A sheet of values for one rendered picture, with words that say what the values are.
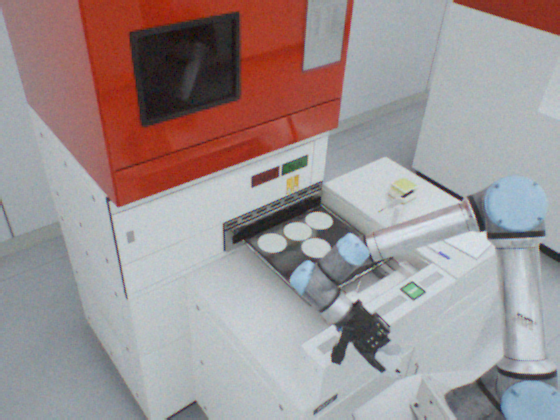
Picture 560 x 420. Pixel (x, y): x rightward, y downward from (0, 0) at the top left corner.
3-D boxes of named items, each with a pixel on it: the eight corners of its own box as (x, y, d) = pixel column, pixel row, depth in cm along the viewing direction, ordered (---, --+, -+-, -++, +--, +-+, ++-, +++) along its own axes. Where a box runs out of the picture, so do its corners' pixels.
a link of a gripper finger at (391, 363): (414, 374, 124) (387, 346, 124) (396, 388, 126) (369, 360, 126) (414, 367, 127) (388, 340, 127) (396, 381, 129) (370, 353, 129)
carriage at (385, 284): (322, 320, 161) (323, 314, 159) (402, 272, 179) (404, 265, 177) (340, 337, 156) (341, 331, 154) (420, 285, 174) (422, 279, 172)
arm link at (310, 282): (310, 262, 122) (285, 286, 124) (343, 294, 123) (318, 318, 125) (311, 253, 130) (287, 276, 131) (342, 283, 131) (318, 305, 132)
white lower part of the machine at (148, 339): (87, 329, 261) (50, 196, 210) (227, 262, 302) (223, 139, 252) (154, 439, 217) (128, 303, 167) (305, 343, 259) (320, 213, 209)
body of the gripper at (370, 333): (393, 343, 123) (356, 308, 123) (366, 363, 126) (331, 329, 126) (392, 327, 131) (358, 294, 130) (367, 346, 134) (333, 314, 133)
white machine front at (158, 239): (125, 297, 169) (105, 197, 144) (315, 209, 210) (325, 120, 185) (129, 303, 167) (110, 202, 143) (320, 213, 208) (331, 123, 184)
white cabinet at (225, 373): (196, 411, 228) (183, 277, 178) (355, 312, 276) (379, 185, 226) (288, 544, 189) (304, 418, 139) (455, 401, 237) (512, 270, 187)
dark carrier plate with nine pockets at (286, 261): (246, 241, 182) (246, 239, 181) (320, 206, 199) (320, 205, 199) (310, 301, 161) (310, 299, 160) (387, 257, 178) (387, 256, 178)
